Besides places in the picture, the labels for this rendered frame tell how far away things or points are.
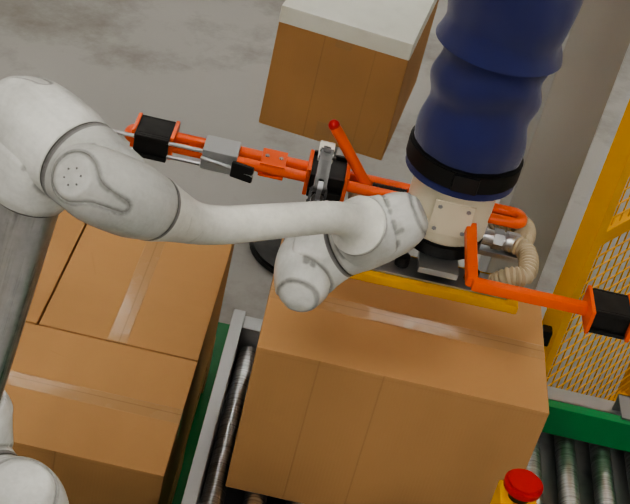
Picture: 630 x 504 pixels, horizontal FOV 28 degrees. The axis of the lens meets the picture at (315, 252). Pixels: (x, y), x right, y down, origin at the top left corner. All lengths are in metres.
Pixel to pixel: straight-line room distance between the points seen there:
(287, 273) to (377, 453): 0.63
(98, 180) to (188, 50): 3.98
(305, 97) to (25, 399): 1.41
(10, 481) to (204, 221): 0.50
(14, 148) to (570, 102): 1.96
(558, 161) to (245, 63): 2.38
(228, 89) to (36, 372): 2.64
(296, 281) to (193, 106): 3.12
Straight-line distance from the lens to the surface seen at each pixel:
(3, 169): 1.84
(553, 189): 3.58
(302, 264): 2.14
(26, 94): 1.83
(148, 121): 2.51
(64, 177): 1.70
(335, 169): 2.49
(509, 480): 2.25
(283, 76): 3.82
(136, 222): 1.74
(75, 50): 5.50
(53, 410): 2.88
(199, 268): 3.36
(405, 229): 2.10
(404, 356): 2.57
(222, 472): 2.80
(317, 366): 2.51
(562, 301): 2.33
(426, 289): 2.45
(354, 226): 2.05
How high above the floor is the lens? 2.52
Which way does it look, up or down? 34 degrees down
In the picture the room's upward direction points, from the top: 14 degrees clockwise
